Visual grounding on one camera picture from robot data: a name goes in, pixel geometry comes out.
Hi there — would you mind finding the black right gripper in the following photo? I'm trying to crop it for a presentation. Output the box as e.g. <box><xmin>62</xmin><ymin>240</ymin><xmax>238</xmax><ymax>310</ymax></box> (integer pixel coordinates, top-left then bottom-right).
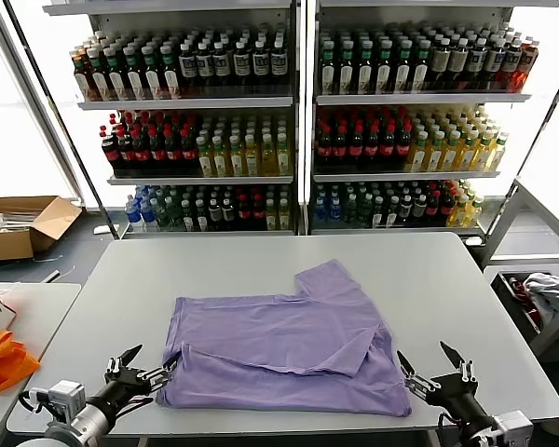
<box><xmin>395</xmin><ymin>340</ymin><xmax>498</xmax><ymax>437</ymax></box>

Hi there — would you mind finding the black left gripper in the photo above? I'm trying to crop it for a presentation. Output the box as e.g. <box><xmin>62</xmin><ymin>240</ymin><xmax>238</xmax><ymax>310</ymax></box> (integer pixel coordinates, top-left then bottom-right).
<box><xmin>88</xmin><ymin>344</ymin><xmax>178</xmax><ymax>419</ymax></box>

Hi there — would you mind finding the purple t-shirt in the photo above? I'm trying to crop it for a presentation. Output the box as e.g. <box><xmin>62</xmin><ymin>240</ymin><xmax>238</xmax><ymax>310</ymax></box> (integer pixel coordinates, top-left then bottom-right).
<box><xmin>156</xmin><ymin>259</ymin><xmax>414</xmax><ymax>417</ymax></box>

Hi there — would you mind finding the black plastic crate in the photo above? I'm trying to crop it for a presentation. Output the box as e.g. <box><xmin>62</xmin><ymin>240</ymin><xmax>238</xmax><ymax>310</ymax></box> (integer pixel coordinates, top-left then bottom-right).
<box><xmin>491</xmin><ymin>270</ymin><xmax>559</xmax><ymax>348</ymax></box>

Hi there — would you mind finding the white side table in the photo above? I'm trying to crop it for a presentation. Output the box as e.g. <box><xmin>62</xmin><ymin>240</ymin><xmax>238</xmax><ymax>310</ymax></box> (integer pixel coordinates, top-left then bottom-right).
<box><xmin>0</xmin><ymin>281</ymin><xmax>83</xmax><ymax>447</ymax></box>

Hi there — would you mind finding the red crumpled garment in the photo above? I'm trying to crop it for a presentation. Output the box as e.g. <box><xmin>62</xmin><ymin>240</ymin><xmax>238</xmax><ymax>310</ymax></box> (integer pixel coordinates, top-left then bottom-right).
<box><xmin>506</xmin><ymin>275</ymin><xmax>542</xmax><ymax>330</ymax></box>

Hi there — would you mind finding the white crumpled garment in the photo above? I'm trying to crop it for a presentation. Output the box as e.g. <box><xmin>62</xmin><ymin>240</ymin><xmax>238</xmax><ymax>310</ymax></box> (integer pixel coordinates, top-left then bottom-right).
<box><xmin>521</xmin><ymin>272</ymin><xmax>559</xmax><ymax>327</ymax></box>

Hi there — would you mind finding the orange fabric bag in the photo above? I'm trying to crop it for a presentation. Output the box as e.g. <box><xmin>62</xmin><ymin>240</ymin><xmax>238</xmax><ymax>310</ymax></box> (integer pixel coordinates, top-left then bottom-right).
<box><xmin>0</xmin><ymin>330</ymin><xmax>42</xmax><ymax>397</ymax></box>

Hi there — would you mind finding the orange white carton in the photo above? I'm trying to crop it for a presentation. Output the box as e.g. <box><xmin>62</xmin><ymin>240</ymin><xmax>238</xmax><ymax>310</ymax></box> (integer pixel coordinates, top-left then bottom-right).
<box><xmin>0</xmin><ymin>291</ymin><xmax>19</xmax><ymax>332</ymax></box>

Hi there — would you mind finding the yellow juice bottle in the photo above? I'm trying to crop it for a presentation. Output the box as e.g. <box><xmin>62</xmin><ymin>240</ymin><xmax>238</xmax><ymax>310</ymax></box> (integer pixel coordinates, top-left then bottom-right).
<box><xmin>197</xmin><ymin>136</ymin><xmax>214</xmax><ymax>179</ymax></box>
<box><xmin>459</xmin><ymin>130</ymin><xmax>479</xmax><ymax>173</ymax></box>
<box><xmin>443</xmin><ymin>131</ymin><xmax>462</xmax><ymax>174</ymax></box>
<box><xmin>466</xmin><ymin>196</ymin><xmax>484</xmax><ymax>228</ymax></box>
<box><xmin>409</xmin><ymin>131</ymin><xmax>429</xmax><ymax>174</ymax></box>
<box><xmin>475</xmin><ymin>131</ymin><xmax>495</xmax><ymax>173</ymax></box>
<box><xmin>427</xmin><ymin>131</ymin><xmax>446</xmax><ymax>174</ymax></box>
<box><xmin>212</xmin><ymin>136</ymin><xmax>229</xmax><ymax>179</ymax></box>
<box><xmin>276</xmin><ymin>133</ymin><xmax>292</xmax><ymax>177</ymax></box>
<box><xmin>490</xmin><ymin>132</ymin><xmax>509</xmax><ymax>172</ymax></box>
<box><xmin>260</xmin><ymin>134</ymin><xmax>278</xmax><ymax>178</ymax></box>
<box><xmin>244</xmin><ymin>134</ymin><xmax>261</xmax><ymax>178</ymax></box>
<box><xmin>228</xmin><ymin>135</ymin><xmax>245</xmax><ymax>178</ymax></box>
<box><xmin>449</xmin><ymin>196</ymin><xmax>469</xmax><ymax>228</ymax></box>

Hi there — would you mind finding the grey metal cart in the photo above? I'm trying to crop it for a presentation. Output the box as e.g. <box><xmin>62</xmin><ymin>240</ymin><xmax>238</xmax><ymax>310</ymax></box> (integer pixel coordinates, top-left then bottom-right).
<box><xmin>479</xmin><ymin>178</ymin><xmax>559</xmax><ymax>362</ymax></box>

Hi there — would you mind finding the open cardboard box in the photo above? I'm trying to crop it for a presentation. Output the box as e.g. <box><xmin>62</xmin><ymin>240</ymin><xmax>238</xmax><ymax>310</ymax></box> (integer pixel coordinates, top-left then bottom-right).
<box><xmin>0</xmin><ymin>196</ymin><xmax>84</xmax><ymax>264</ymax></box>

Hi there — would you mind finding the white packing material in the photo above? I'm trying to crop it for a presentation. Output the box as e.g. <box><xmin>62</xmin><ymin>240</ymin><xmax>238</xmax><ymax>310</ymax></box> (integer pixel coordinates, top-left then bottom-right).
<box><xmin>0</xmin><ymin>209</ymin><xmax>46</xmax><ymax>233</ymax></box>

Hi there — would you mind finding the white metal shelf rack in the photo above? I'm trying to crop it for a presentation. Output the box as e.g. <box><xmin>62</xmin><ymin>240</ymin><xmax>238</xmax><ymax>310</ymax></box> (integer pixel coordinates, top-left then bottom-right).
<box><xmin>307</xmin><ymin>0</ymin><xmax>559</xmax><ymax>237</ymax></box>
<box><xmin>41</xmin><ymin>0</ymin><xmax>305</xmax><ymax>240</ymax></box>

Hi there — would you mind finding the dark slanted pole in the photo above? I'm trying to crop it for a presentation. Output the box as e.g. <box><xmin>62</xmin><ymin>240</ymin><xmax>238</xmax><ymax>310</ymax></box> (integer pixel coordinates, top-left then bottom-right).
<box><xmin>2</xmin><ymin>0</ymin><xmax>120</xmax><ymax>241</ymax></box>

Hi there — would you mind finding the dark bottle green neck label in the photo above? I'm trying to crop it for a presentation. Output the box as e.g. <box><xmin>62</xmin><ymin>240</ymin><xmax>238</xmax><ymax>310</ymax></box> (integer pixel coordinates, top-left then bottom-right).
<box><xmin>375</xmin><ymin>40</ymin><xmax>394</xmax><ymax>93</ymax></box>
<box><xmin>87</xmin><ymin>47</ymin><xmax>107</xmax><ymax>102</ymax></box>
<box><xmin>123</xmin><ymin>45</ymin><xmax>143</xmax><ymax>101</ymax></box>
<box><xmin>104</xmin><ymin>46</ymin><xmax>125</xmax><ymax>101</ymax></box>
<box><xmin>159</xmin><ymin>44</ymin><xmax>180</xmax><ymax>100</ymax></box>
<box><xmin>412</xmin><ymin>40</ymin><xmax>429</xmax><ymax>93</ymax></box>
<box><xmin>356</xmin><ymin>40</ymin><xmax>375</xmax><ymax>93</ymax></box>
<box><xmin>142</xmin><ymin>45</ymin><xmax>161</xmax><ymax>101</ymax></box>
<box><xmin>319</xmin><ymin>41</ymin><xmax>336</xmax><ymax>93</ymax></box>
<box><xmin>394</xmin><ymin>40</ymin><xmax>413</xmax><ymax>93</ymax></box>
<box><xmin>337</xmin><ymin>40</ymin><xmax>356</xmax><ymax>93</ymax></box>

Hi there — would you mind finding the reddish tea bottle white label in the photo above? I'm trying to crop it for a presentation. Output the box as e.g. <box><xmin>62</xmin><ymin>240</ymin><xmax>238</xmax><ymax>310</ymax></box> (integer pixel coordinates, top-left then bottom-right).
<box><xmin>73</xmin><ymin>47</ymin><xmax>90</xmax><ymax>102</ymax></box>

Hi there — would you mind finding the dark bottle black white label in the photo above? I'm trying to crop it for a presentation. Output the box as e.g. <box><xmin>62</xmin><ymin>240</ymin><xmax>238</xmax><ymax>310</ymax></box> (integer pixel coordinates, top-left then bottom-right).
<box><xmin>233</xmin><ymin>41</ymin><xmax>252</xmax><ymax>87</ymax></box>
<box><xmin>196</xmin><ymin>42</ymin><xmax>214</xmax><ymax>88</ymax></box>
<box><xmin>212</xmin><ymin>42</ymin><xmax>231</xmax><ymax>88</ymax></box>
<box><xmin>270</xmin><ymin>40</ymin><xmax>289</xmax><ymax>87</ymax></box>
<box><xmin>252</xmin><ymin>40</ymin><xmax>270</xmax><ymax>87</ymax></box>
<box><xmin>485</xmin><ymin>38</ymin><xmax>505</xmax><ymax>90</ymax></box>
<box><xmin>468</xmin><ymin>38</ymin><xmax>487</xmax><ymax>90</ymax></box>
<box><xmin>178</xmin><ymin>43</ymin><xmax>198</xmax><ymax>88</ymax></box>
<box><xmin>502</xmin><ymin>39</ymin><xmax>522</xmax><ymax>91</ymax></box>

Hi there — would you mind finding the dark bottle beige label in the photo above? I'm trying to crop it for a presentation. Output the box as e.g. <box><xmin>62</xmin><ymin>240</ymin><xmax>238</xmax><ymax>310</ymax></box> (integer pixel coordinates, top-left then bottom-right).
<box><xmin>431</xmin><ymin>38</ymin><xmax>452</xmax><ymax>90</ymax></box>
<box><xmin>449</xmin><ymin>38</ymin><xmax>469</xmax><ymax>90</ymax></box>

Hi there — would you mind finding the red drink bottle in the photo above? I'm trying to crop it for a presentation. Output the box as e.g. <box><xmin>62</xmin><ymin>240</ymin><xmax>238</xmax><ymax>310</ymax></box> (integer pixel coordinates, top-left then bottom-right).
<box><xmin>516</xmin><ymin>39</ymin><xmax>540</xmax><ymax>93</ymax></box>

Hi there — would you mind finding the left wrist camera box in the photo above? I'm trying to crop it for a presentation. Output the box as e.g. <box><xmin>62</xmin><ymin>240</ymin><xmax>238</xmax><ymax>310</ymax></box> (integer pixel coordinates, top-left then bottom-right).
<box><xmin>27</xmin><ymin>380</ymin><xmax>88</xmax><ymax>420</ymax></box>

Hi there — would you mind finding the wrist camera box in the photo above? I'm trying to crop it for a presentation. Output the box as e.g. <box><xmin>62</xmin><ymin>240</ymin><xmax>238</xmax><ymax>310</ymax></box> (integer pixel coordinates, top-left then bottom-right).
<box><xmin>27</xmin><ymin>380</ymin><xmax>88</xmax><ymax>420</ymax></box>
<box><xmin>491</xmin><ymin>409</ymin><xmax>535</xmax><ymax>447</ymax></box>

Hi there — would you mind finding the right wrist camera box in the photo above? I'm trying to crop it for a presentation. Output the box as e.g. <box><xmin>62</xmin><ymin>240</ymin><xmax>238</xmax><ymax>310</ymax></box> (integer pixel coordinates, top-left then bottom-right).
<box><xmin>491</xmin><ymin>409</ymin><xmax>535</xmax><ymax>447</ymax></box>

